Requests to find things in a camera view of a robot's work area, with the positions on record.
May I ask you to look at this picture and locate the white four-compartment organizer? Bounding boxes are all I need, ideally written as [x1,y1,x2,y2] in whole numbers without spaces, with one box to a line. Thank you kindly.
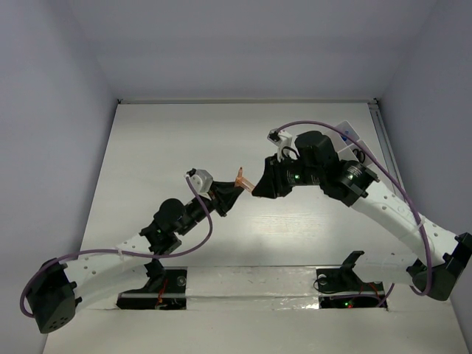
[326,121,372,167]

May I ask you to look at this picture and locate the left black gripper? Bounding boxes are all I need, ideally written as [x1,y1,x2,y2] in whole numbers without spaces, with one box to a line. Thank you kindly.
[176,181,243,236]

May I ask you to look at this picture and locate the orange highlighter pen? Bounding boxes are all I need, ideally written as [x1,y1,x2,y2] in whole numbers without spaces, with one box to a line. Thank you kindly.
[235,167,254,193]

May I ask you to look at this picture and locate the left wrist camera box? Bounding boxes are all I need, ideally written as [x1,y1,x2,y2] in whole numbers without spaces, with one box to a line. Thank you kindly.
[186,169,214,195]

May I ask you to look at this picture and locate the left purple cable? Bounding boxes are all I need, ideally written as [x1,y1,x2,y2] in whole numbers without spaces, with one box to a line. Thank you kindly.
[18,176,214,318]

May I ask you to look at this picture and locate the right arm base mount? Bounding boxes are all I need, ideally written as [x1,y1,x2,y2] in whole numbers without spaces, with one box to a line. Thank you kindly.
[313,251,388,310]

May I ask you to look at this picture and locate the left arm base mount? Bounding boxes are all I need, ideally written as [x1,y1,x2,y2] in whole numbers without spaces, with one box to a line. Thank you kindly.
[116,260,187,310]

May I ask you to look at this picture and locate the black scissors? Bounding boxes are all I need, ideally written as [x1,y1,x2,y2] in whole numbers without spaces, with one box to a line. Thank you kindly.
[353,148,366,163]

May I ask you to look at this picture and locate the purple cable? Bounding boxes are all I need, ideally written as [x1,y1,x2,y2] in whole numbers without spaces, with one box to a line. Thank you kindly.
[271,120,433,308]
[18,176,214,318]

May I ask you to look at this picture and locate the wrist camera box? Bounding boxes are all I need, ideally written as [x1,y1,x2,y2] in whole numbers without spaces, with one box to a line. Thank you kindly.
[267,129,293,162]
[186,169,214,195]

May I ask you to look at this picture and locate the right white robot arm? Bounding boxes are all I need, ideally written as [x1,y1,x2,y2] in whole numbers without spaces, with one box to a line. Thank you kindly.
[251,130,471,301]

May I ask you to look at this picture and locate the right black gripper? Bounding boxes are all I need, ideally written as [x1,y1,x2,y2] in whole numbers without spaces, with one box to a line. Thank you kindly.
[251,151,324,198]

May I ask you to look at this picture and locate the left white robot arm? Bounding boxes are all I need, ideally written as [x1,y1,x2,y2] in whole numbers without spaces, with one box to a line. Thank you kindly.
[19,181,243,334]

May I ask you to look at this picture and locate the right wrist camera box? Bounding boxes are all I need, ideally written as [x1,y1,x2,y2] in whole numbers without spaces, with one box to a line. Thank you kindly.
[267,129,293,162]

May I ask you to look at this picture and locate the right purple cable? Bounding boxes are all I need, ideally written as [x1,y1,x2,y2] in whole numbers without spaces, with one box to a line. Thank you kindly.
[271,120,433,308]

